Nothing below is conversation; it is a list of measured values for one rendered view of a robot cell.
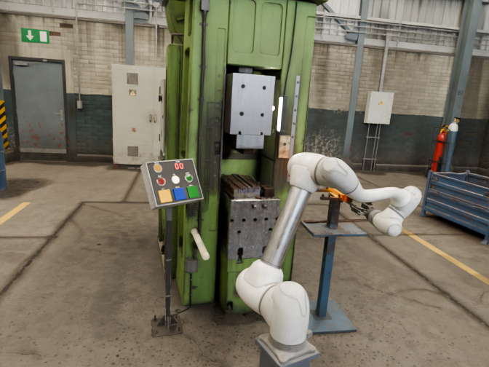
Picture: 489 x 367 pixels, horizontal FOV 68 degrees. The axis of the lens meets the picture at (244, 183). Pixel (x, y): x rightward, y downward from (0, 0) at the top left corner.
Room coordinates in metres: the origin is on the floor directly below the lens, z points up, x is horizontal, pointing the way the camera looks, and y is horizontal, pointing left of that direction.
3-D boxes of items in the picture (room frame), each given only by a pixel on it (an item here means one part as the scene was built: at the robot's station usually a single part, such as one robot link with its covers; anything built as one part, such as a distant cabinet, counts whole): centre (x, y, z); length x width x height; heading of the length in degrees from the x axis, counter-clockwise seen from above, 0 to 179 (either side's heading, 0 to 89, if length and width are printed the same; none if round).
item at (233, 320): (2.45, -0.03, 0.01); 0.58 x 0.39 x 0.01; 108
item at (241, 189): (2.69, 0.04, 0.96); 0.42 x 0.20 x 0.09; 18
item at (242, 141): (2.69, 0.04, 1.32); 0.42 x 0.20 x 0.10; 18
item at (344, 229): (2.48, -0.65, 0.74); 0.40 x 0.30 x 0.02; 101
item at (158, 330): (2.24, 0.49, 0.05); 0.22 x 0.22 x 0.09; 18
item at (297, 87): (2.95, -0.27, 1.15); 0.44 x 0.26 x 2.30; 18
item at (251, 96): (2.70, 0.00, 1.56); 0.42 x 0.39 x 0.40; 18
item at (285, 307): (1.34, -0.22, 0.77); 0.18 x 0.16 x 0.22; 39
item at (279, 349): (1.34, -0.24, 0.63); 0.22 x 0.18 x 0.06; 121
